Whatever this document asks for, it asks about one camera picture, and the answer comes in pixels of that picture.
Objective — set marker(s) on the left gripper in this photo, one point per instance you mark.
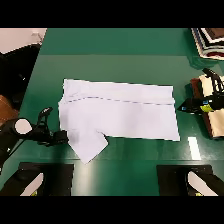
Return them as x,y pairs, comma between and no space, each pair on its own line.
60,137

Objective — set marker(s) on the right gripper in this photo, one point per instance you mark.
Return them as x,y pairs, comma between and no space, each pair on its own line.
191,105

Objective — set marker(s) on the white T-shirt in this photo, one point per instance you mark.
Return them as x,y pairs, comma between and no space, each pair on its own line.
126,113

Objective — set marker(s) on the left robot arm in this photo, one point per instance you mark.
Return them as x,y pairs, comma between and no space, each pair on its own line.
20,130

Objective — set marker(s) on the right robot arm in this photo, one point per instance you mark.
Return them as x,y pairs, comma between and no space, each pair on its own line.
200,181

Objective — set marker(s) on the light brown garment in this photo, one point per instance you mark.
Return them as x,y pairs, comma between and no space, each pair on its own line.
6,110

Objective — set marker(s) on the heap of clothes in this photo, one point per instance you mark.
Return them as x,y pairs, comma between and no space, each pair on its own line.
210,45

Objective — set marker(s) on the black garment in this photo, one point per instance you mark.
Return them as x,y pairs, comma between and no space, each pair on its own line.
16,73

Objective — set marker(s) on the pale pink garment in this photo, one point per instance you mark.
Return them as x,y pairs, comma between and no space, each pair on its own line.
16,38

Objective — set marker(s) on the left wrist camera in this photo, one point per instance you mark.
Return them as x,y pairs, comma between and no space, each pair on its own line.
44,115

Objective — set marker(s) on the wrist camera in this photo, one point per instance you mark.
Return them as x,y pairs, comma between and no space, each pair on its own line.
44,115
213,78

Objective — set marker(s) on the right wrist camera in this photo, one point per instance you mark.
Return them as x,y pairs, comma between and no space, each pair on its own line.
213,78

